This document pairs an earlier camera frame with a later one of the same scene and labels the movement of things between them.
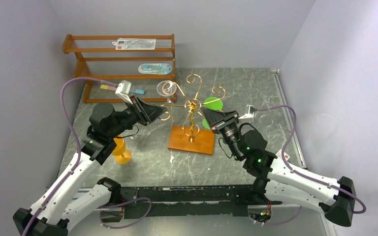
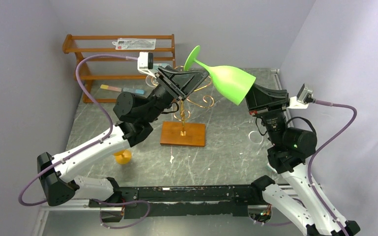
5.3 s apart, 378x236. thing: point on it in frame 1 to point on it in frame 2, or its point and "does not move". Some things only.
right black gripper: (223, 122) to (268, 108)
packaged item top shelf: (135, 44) does not move
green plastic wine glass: (217, 104) to (233, 83)
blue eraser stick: (140, 91) does not move
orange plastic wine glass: (122, 156) does not move
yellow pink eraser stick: (108, 87) does not move
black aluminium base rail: (187, 201) does not move
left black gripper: (146, 112) to (179, 85)
